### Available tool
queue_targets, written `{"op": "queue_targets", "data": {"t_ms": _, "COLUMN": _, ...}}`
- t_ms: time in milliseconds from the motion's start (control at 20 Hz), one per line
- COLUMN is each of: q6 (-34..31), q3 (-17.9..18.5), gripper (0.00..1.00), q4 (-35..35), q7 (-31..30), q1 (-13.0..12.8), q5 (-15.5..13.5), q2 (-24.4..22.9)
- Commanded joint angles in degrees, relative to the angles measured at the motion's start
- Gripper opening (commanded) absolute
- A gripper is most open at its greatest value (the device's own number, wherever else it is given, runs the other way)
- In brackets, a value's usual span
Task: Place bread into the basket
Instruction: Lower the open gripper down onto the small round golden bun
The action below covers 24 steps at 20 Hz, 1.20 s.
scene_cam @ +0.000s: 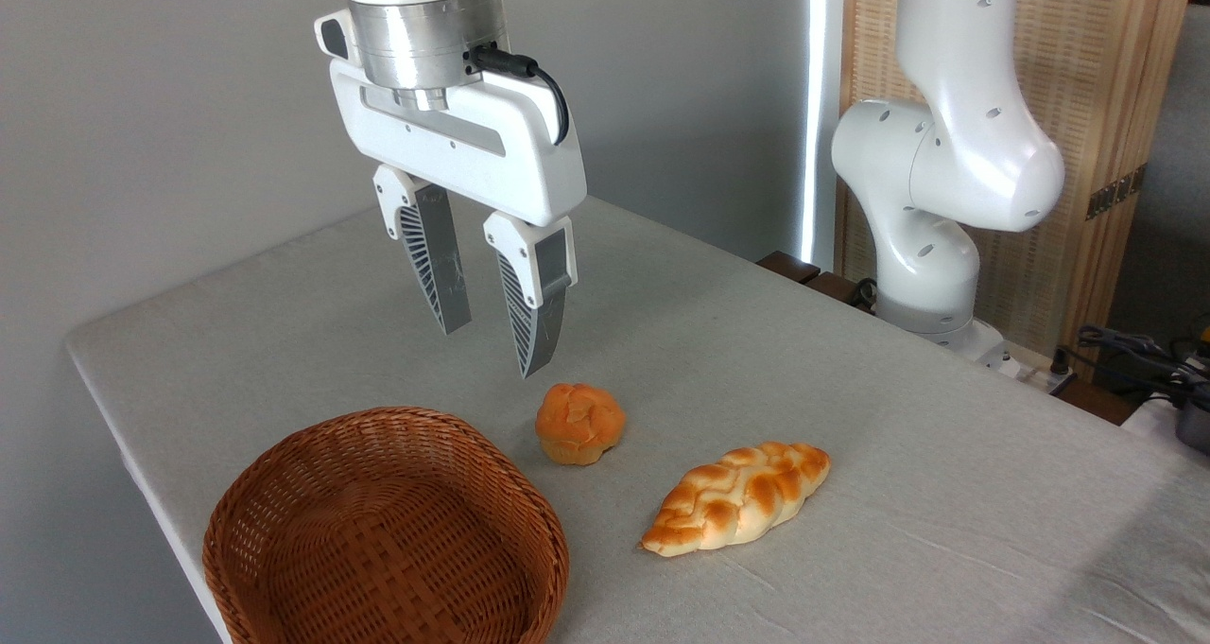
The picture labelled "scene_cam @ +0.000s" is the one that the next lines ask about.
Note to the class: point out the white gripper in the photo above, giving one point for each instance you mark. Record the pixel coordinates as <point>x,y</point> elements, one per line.
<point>492,166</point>

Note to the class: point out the round orange bread roll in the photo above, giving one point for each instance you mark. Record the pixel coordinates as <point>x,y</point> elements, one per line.
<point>579,424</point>

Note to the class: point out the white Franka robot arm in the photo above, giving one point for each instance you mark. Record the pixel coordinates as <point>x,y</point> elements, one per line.
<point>955,152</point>

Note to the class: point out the brown wicker basket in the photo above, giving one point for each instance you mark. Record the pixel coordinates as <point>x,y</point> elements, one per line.
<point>378,540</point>

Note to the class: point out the braided bread loaf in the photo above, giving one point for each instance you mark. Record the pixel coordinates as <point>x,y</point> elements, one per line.
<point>733,500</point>

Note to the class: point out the dark brown wooden board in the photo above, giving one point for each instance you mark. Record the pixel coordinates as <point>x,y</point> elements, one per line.
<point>803,270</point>

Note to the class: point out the white vertical light strip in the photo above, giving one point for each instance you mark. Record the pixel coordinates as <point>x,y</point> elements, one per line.
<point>821,105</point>

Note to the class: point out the grey tablecloth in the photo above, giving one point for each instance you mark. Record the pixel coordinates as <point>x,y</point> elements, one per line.
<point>851,436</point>

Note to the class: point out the black screen hinge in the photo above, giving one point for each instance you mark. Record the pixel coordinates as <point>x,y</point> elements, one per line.
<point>1115,191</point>

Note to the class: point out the wooden slatted screen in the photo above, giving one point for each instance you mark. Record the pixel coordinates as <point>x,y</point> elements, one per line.
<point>1087,58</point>

